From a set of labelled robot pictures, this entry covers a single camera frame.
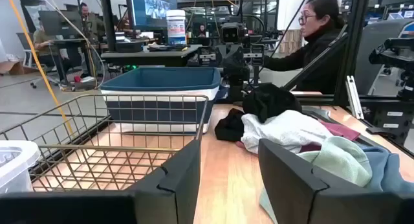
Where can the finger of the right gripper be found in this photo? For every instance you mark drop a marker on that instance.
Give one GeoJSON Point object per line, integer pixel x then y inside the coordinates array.
{"type": "Point", "coordinates": [257, 54]}
{"type": "Point", "coordinates": [207, 55]}

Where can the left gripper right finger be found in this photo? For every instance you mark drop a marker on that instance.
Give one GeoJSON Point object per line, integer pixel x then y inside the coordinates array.
{"type": "Point", "coordinates": [284, 185]}

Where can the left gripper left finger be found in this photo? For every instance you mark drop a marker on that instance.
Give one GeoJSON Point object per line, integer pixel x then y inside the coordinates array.
{"type": "Point", "coordinates": [174, 185]}

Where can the plain white cloth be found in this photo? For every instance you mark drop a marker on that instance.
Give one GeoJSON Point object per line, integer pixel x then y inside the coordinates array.
{"type": "Point", "coordinates": [284, 130]}

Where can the mint green cloth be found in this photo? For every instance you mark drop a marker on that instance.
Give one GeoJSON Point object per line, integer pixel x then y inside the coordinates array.
{"type": "Point", "coordinates": [343, 159]}

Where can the maroon cloth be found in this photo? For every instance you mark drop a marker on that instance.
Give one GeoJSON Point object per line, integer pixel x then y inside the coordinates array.
{"type": "Point", "coordinates": [341, 130]}

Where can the blue knit cloth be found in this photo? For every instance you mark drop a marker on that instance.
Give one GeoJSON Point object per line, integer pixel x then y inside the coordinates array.
{"type": "Point", "coordinates": [388, 169]}

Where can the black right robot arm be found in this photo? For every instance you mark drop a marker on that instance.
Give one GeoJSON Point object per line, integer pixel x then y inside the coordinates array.
{"type": "Point", "coordinates": [237, 85]}

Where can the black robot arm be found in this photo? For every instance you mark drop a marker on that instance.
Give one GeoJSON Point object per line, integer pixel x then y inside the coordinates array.
{"type": "Point", "coordinates": [394, 55]}

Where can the white wipes canister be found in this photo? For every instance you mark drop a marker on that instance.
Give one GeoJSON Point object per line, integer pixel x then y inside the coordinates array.
{"type": "Point", "coordinates": [176, 26]}

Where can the blue white fabric bin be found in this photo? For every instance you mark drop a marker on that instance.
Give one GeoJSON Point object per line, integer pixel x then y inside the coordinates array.
{"type": "Point", "coordinates": [161, 80]}

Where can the person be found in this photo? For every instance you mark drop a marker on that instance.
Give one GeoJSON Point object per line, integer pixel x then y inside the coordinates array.
{"type": "Point", "coordinates": [84, 13]}
{"type": "Point", "coordinates": [42, 42]}
{"type": "Point", "coordinates": [317, 55]}

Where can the grey desk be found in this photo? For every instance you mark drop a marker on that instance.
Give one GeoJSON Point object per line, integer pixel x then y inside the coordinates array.
{"type": "Point", "coordinates": [145, 55]}

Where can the large computer monitor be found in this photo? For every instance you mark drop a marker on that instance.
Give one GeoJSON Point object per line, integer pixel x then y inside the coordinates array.
{"type": "Point", "coordinates": [152, 7]}

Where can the grey clothes hanger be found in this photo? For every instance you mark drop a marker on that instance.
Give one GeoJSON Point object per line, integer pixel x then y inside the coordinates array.
{"type": "Point", "coordinates": [320, 113]}

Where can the clear plastic bin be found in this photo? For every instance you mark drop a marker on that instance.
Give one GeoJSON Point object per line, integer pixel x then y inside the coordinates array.
{"type": "Point", "coordinates": [13, 165]}

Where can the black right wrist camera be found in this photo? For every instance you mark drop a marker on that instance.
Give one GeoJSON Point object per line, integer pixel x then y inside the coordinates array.
{"type": "Point", "coordinates": [230, 32]}

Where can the black aluminium rig frame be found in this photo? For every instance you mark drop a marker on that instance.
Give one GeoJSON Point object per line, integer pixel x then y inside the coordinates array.
{"type": "Point", "coordinates": [351, 39]}

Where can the black steel post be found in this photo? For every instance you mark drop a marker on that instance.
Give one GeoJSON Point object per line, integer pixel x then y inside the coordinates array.
{"type": "Point", "coordinates": [107, 20]}

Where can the silver aluminium bracket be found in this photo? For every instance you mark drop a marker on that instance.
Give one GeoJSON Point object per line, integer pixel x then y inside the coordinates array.
{"type": "Point", "coordinates": [354, 97]}

